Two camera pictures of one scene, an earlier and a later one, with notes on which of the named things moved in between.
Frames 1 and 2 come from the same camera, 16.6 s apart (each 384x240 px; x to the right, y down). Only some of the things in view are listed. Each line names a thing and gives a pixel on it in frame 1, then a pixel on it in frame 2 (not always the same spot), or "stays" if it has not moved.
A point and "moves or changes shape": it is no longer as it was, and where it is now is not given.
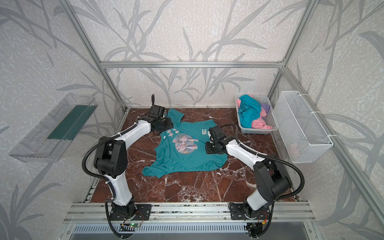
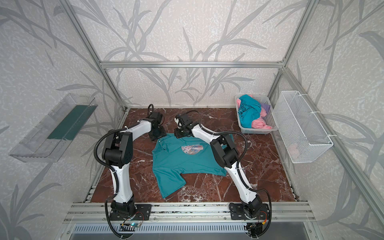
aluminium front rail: x=280 y=212 stays
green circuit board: x=135 y=224 stays
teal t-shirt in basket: x=249 y=110 stays
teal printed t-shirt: x=183 y=147 moves or changes shape
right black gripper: x=213 y=147 → x=181 y=132
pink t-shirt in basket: x=260 y=122 stays
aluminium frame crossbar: x=191 y=64 stays
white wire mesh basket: x=301 y=137 stays
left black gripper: x=163 y=124 → x=159 y=133
